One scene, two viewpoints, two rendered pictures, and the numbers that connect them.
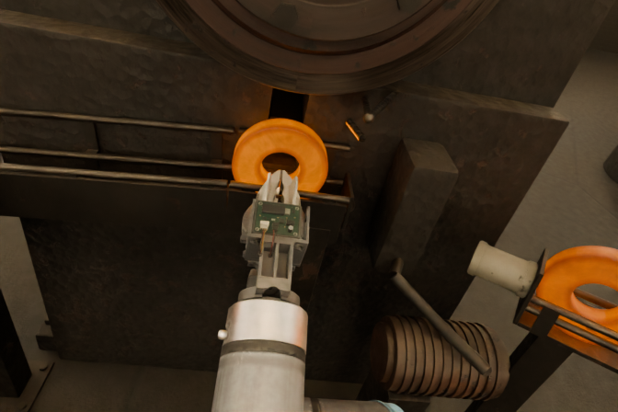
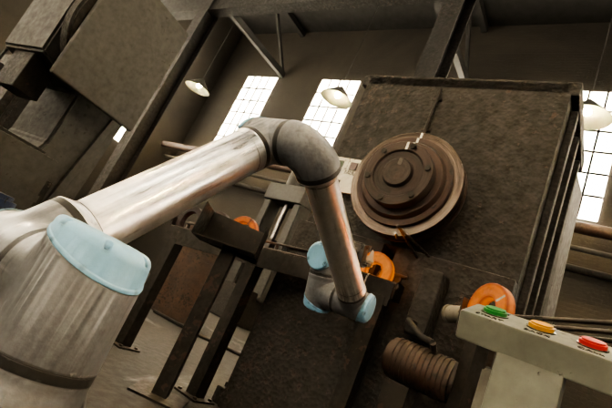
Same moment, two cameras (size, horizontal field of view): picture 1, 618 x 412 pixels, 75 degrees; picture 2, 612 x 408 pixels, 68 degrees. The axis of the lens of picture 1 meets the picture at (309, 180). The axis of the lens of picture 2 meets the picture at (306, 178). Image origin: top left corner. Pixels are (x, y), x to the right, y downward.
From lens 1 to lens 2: 1.48 m
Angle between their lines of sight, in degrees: 67
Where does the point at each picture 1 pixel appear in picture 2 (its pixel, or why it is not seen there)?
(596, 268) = (484, 290)
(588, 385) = not seen: outside the picture
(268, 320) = not seen: hidden behind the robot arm
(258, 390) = not seen: hidden behind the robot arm
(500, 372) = (447, 363)
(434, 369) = (410, 348)
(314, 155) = (387, 265)
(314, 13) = (387, 197)
